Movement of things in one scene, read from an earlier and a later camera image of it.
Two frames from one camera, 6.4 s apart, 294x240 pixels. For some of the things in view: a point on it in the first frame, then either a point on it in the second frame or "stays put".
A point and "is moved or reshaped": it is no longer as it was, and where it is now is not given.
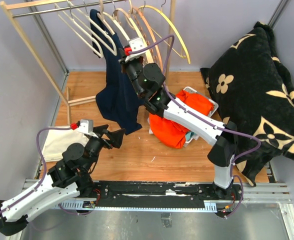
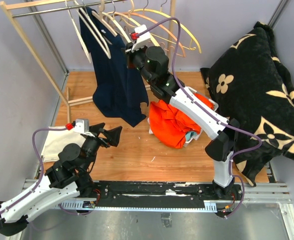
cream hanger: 70,17 → 87,53
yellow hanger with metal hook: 161,12 → 168,16
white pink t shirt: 150,131 stays put
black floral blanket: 253,88 stays put
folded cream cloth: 56,142 stays put
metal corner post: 32,7 stays put
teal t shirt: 189,135 stays put
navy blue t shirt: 119,100 is moved or reshaped
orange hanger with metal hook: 142,12 → 144,15
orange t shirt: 172,134 stays put
